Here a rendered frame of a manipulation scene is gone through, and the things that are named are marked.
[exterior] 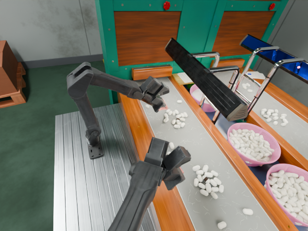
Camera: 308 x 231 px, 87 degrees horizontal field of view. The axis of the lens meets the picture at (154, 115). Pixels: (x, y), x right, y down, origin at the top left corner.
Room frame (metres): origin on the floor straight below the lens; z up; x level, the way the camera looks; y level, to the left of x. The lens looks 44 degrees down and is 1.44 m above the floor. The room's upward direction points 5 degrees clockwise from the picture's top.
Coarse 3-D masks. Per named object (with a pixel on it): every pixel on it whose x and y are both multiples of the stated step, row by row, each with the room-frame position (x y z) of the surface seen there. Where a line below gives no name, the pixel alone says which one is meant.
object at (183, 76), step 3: (183, 72) 1.22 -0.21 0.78; (180, 75) 1.17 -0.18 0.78; (183, 75) 1.18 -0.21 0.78; (186, 75) 1.18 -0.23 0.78; (183, 78) 1.13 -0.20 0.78; (186, 78) 1.13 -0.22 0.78; (189, 78) 1.14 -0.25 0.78; (183, 81) 1.09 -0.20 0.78; (186, 81) 1.09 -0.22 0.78; (189, 81) 1.10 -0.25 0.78
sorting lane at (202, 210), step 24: (168, 96) 0.93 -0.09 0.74; (192, 120) 0.72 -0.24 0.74; (192, 144) 0.53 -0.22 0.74; (216, 168) 0.41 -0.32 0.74; (192, 192) 0.28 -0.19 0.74; (216, 192) 0.29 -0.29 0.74; (240, 192) 0.30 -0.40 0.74; (192, 216) 0.19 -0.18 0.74; (216, 216) 0.20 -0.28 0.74; (240, 216) 0.21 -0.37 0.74; (264, 216) 0.22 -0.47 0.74
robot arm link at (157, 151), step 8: (152, 144) 0.28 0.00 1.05; (160, 144) 0.28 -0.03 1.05; (168, 144) 0.30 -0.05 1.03; (152, 152) 0.26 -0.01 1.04; (160, 152) 0.26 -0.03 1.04; (144, 160) 0.25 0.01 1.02; (152, 160) 0.25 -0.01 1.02; (160, 160) 0.25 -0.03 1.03; (160, 176) 0.19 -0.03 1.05; (160, 184) 0.18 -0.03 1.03
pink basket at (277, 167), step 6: (270, 168) 0.41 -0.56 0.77; (276, 168) 0.43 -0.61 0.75; (282, 168) 0.44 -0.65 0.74; (288, 168) 0.44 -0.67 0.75; (294, 168) 0.43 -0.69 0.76; (300, 168) 0.43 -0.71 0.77; (300, 174) 0.41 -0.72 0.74; (306, 180) 0.39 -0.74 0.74; (270, 192) 0.30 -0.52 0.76; (288, 216) 0.23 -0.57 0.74; (294, 216) 0.22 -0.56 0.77; (294, 222) 0.21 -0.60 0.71; (300, 222) 0.20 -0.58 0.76
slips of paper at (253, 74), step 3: (249, 72) 1.35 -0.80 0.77; (252, 72) 1.36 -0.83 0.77; (255, 72) 1.37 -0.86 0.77; (258, 72) 1.37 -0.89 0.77; (249, 75) 1.30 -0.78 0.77; (252, 75) 1.31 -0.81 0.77; (255, 75) 1.31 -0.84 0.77; (258, 75) 1.32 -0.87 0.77; (261, 75) 1.32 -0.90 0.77; (258, 78) 1.26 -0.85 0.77; (261, 78) 1.27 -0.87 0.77; (264, 78) 1.27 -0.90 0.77
